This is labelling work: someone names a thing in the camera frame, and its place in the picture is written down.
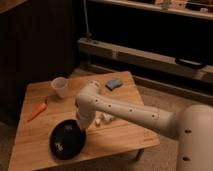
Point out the small white cube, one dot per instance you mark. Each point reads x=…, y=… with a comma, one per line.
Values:
x=98, y=122

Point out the black case handle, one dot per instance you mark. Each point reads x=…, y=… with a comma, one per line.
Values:
x=189, y=64

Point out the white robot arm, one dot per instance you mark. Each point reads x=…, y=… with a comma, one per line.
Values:
x=192, y=127

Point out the wooden bench beam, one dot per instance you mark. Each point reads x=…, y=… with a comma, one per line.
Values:
x=144, y=59

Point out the white domino block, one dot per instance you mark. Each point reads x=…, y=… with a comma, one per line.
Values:
x=108, y=118

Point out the orange toy carrot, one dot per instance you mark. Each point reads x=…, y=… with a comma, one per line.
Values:
x=39, y=109

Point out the translucent plastic cup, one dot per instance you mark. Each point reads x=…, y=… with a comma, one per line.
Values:
x=61, y=86

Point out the vertical metal pole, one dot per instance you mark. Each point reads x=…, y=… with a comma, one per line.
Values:
x=88, y=34

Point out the black ceramic bowl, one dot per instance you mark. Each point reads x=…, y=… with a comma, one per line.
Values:
x=67, y=140

